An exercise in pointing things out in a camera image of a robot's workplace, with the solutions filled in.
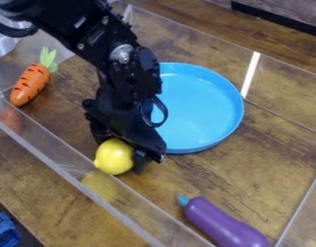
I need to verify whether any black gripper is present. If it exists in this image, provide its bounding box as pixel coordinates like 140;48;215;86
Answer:
84;88;167;174

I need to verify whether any yellow toy lemon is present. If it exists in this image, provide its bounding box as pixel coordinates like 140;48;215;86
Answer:
93;138;133;175

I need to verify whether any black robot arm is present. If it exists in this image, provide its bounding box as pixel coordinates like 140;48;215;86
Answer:
0;0;168;173

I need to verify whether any blue round tray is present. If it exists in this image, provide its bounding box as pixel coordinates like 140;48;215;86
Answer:
157;63;244;154

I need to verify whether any orange toy carrot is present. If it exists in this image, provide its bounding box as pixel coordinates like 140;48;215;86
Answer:
11;46;58;107

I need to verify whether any purple toy eggplant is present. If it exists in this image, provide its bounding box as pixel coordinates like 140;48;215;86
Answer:
179;195;271;247

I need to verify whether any blue object at corner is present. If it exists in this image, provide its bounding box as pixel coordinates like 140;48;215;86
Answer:
0;212;21;247

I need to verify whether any clear acrylic enclosure wall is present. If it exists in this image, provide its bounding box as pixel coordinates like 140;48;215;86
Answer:
0;0;316;247

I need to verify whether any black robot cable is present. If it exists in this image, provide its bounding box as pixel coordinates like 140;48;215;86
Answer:
0;15;169;128

